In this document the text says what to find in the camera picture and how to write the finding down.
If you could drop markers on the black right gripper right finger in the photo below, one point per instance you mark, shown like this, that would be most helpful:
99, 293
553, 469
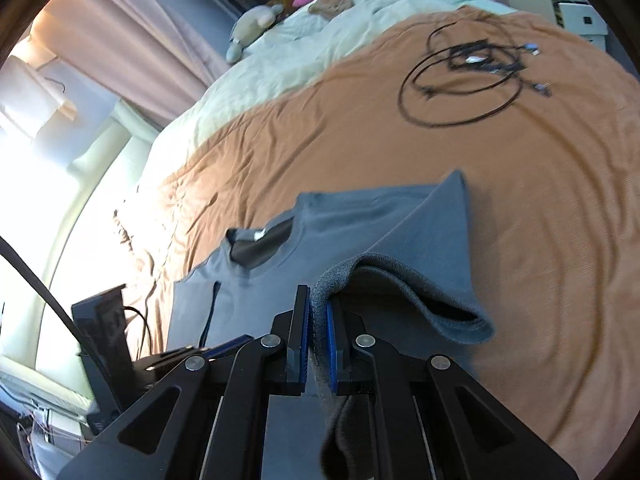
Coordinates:
406, 418

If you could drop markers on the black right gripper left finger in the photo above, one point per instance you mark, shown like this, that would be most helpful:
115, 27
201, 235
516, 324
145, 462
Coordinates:
206, 419

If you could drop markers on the grey t-shirt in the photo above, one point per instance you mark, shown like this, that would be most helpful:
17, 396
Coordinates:
397, 257

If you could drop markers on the cream bed headboard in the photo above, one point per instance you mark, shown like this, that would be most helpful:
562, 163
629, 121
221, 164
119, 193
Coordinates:
61, 222

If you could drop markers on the orange-brown blanket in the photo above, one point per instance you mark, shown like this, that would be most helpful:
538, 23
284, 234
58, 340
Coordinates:
554, 184

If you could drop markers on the pink curtain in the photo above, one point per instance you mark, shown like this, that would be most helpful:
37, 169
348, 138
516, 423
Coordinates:
158, 55

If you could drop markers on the cream plush toy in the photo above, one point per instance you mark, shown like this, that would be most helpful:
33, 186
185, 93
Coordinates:
249, 27

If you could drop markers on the cream bear-print duvet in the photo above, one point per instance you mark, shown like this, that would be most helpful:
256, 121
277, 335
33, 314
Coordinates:
286, 57

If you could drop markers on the white bedside cabinet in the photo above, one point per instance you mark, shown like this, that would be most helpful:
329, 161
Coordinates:
576, 16

